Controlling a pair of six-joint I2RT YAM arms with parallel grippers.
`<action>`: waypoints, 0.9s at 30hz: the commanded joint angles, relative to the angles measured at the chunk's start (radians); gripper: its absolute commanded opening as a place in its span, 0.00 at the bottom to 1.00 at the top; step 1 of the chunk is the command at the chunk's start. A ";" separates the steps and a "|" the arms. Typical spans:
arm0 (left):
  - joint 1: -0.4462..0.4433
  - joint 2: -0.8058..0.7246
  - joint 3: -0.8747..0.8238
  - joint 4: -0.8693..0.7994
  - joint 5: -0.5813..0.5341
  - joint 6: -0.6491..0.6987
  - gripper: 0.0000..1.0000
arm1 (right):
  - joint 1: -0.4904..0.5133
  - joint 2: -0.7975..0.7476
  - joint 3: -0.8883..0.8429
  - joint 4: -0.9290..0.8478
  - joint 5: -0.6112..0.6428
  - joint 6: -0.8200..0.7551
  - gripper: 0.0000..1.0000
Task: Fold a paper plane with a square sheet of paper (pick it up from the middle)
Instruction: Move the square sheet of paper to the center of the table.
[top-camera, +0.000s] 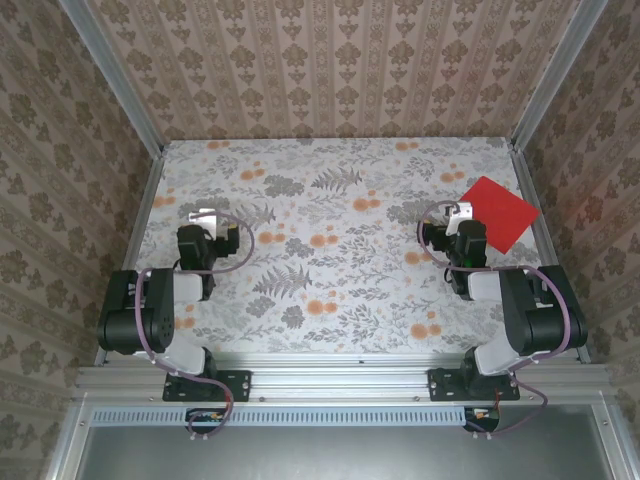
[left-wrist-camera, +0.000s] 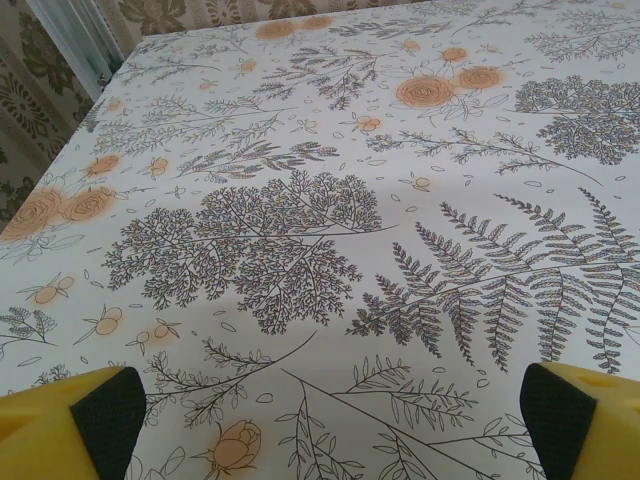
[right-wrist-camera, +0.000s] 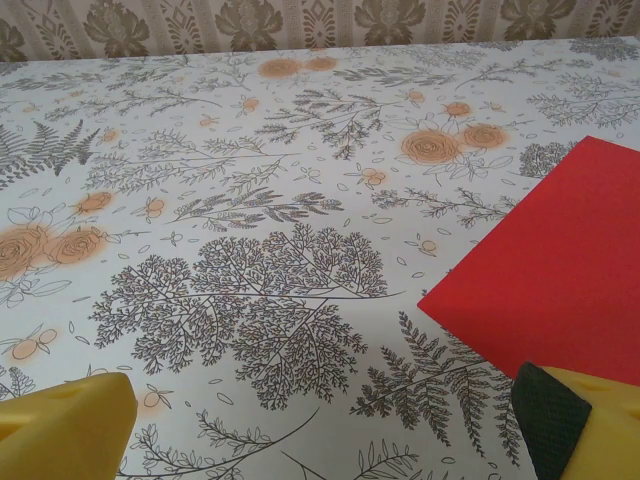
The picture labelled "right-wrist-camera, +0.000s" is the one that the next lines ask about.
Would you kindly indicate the red paper sheet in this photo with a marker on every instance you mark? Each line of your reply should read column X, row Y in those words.
column 550, row 250

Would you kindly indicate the floral patterned table cover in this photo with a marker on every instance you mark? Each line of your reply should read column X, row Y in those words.
column 250, row 250

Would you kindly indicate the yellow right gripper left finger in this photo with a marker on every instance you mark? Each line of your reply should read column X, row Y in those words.
column 65, row 430

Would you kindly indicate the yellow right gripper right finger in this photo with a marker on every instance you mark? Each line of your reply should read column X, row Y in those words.
column 590, row 430

